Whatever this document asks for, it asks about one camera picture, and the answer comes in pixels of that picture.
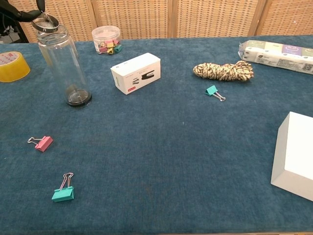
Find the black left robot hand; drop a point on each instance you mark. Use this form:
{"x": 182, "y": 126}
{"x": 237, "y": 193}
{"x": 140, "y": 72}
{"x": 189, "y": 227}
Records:
{"x": 23, "y": 13}

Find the plain white box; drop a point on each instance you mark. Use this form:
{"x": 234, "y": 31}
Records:
{"x": 294, "y": 156}

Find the wrapped tissue pack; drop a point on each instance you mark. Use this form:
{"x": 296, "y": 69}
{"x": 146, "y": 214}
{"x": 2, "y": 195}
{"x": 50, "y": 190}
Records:
{"x": 276, "y": 57}

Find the small metal bottle lid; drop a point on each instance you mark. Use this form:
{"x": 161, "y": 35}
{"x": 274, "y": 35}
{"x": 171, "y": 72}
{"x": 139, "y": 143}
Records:
{"x": 46, "y": 25}

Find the large teal binder clip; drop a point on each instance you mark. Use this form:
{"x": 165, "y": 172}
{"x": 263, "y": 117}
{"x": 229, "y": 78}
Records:
{"x": 63, "y": 194}

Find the woven rattan folding screen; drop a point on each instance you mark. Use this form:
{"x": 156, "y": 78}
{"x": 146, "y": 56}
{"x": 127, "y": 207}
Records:
{"x": 171, "y": 17}

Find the pink binder clip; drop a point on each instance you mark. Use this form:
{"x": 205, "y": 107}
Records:
{"x": 44, "y": 143}

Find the clear glass bottle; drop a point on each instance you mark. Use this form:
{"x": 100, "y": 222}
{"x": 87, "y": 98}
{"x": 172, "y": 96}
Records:
{"x": 62, "y": 66}

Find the yellow packing tape roll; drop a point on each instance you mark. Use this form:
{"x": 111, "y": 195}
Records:
{"x": 12, "y": 68}

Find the blue table cloth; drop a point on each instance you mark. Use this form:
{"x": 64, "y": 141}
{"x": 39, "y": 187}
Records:
{"x": 159, "y": 151}

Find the white stapler box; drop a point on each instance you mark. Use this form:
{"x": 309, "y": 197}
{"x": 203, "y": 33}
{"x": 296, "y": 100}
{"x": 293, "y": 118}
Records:
{"x": 137, "y": 73}

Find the small teal binder clip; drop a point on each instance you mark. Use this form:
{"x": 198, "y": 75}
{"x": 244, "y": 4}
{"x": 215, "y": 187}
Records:
{"x": 211, "y": 91}

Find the clear jar of binder clips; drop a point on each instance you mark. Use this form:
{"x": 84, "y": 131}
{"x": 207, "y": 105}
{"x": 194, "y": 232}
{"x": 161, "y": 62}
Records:
{"x": 106, "y": 40}

